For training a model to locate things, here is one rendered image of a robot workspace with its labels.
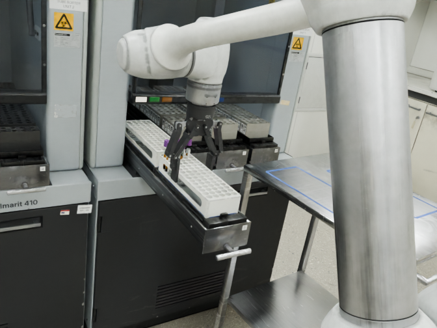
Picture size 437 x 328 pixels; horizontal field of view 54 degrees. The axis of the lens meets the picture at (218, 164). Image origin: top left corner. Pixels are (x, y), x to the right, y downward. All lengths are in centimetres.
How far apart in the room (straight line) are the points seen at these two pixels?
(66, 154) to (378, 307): 108
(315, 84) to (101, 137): 228
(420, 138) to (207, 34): 268
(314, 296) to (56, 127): 115
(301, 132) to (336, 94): 296
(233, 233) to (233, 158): 54
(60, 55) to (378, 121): 99
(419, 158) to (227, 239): 249
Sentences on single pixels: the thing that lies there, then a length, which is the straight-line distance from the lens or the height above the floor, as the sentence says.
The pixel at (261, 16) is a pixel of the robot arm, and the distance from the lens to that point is 87.
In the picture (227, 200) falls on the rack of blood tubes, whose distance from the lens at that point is 108.
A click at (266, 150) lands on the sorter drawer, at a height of 80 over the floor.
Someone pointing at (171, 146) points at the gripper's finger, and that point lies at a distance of 114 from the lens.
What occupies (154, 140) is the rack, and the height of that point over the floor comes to 86.
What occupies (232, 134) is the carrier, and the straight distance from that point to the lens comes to 164.
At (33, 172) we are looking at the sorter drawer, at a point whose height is 78.
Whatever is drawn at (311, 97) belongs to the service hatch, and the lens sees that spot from 345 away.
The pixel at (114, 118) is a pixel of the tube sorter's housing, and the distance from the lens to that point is 143.
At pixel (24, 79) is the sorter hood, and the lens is 132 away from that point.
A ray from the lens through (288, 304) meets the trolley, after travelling 175.
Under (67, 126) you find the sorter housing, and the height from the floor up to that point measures 89.
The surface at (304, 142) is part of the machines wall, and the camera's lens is 358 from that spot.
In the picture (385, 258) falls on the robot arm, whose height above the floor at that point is 107.
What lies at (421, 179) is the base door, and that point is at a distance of 344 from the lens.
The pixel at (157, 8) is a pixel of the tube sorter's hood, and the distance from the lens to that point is 139.
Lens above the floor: 134
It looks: 22 degrees down
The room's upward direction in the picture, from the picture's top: 9 degrees clockwise
